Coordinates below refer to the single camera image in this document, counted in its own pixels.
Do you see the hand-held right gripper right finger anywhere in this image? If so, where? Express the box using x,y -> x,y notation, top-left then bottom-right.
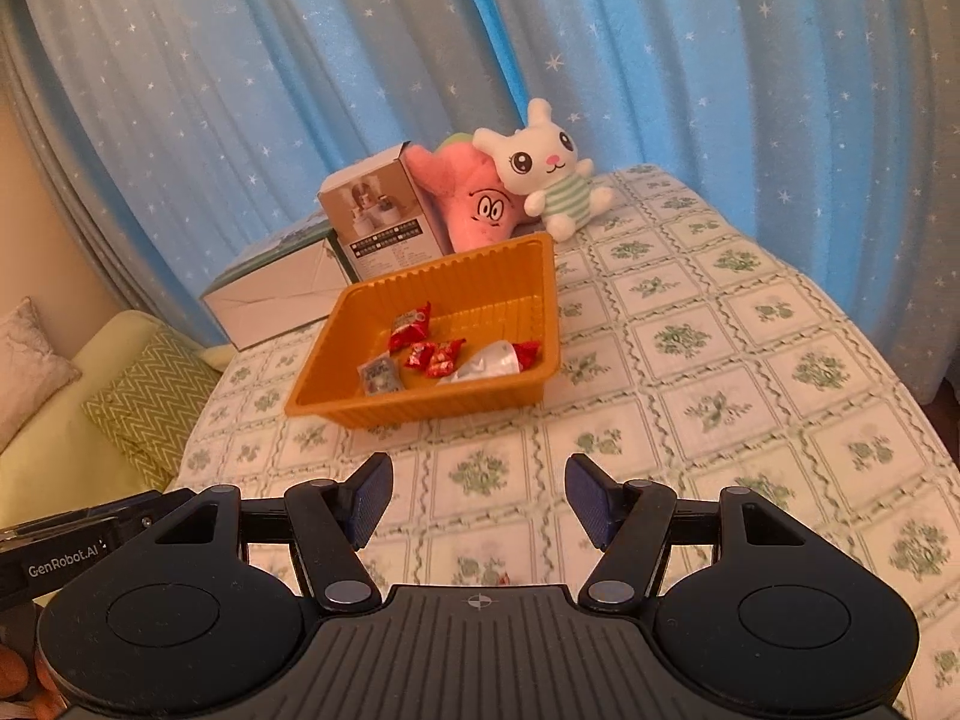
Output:
565,452 -> 830,614

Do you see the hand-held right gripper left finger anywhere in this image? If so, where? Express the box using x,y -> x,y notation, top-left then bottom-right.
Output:
131,452 -> 395,614

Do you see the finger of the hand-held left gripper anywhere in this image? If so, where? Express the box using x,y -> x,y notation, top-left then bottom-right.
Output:
0,490 -> 164,541

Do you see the dark clear-wrapped snack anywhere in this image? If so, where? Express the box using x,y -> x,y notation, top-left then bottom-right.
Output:
358,358 -> 404,395

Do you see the red foil candy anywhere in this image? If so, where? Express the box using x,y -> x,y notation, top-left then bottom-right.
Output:
426,340 -> 466,380

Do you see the clear plastic wrapper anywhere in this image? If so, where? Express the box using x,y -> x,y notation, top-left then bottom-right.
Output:
435,341 -> 522,385

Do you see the red rectangular snack packet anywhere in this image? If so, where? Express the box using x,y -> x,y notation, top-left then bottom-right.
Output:
388,301 -> 434,352

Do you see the orange plastic tray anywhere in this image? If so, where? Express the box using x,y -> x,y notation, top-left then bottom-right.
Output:
285,232 -> 562,428

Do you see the person's left hand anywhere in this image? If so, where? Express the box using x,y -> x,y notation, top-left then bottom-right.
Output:
0,645 -> 68,720

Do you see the light green sofa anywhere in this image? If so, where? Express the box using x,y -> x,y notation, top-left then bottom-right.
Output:
0,307 -> 241,533

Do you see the green zigzag pillow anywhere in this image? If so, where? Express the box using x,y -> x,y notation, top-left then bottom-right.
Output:
81,324 -> 222,492

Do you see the green floral checked tablecloth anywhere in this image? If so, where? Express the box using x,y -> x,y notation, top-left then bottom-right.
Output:
176,165 -> 960,720

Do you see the beige pillow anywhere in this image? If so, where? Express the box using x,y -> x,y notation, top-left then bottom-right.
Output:
0,296 -> 82,451

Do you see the white flat cardboard box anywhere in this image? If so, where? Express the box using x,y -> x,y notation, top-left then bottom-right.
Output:
201,214 -> 353,351

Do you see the upright printed product box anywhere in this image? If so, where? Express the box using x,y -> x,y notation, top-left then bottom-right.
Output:
316,141 -> 455,284

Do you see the pink plush toy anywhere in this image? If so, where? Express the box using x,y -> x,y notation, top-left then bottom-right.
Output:
405,141 -> 541,254

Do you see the white rabbit plush toy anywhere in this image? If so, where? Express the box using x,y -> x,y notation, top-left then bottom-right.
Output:
472,97 -> 616,242

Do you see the blue star-print curtain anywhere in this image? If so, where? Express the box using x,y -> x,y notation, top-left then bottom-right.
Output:
442,0 -> 960,406
0,0 -> 526,346

